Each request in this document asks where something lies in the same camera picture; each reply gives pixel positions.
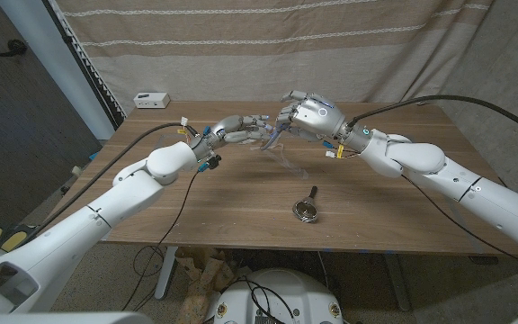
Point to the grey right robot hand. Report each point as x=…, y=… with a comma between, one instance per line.
x=319, y=117

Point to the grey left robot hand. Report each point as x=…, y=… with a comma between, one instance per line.
x=236, y=130

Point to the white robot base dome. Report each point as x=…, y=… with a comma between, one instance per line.
x=313, y=292

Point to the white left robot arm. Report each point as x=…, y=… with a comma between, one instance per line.
x=97, y=220

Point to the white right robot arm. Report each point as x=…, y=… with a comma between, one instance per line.
x=466, y=184

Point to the beige striped curtain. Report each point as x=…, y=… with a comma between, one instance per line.
x=196, y=54

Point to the white power strip box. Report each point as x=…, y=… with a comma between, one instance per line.
x=151, y=100

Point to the small blue object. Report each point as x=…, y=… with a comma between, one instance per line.
x=93, y=156

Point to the crumpled brown paper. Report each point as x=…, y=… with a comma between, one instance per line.
x=205, y=274

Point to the white table leg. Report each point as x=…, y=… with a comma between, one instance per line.
x=165, y=274

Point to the black zigzag edged strip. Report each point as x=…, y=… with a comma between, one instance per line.
x=86, y=63

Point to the small white roll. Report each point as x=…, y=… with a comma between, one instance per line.
x=77, y=171

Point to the grey table leg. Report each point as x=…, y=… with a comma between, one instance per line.
x=396, y=283

